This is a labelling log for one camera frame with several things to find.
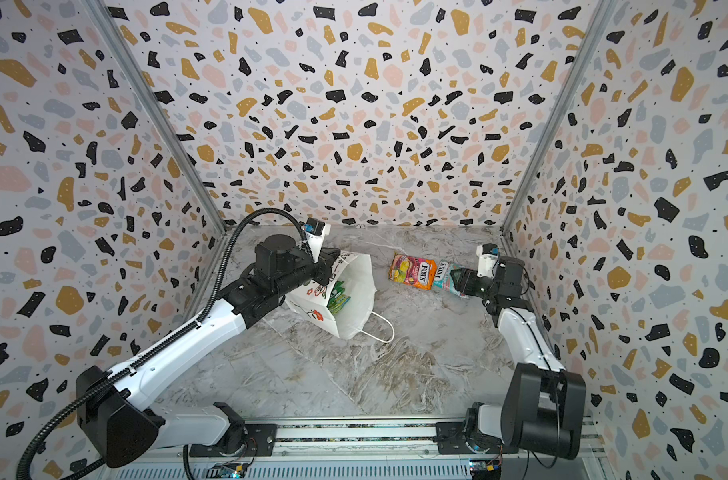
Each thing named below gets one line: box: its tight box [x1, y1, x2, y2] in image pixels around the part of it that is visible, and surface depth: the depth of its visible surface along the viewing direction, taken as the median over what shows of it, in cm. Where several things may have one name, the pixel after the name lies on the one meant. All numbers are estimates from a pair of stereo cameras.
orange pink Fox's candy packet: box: [388, 252, 437, 291], surface depth 108 cm
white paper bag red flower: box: [285, 250, 395, 344], surface depth 87 cm
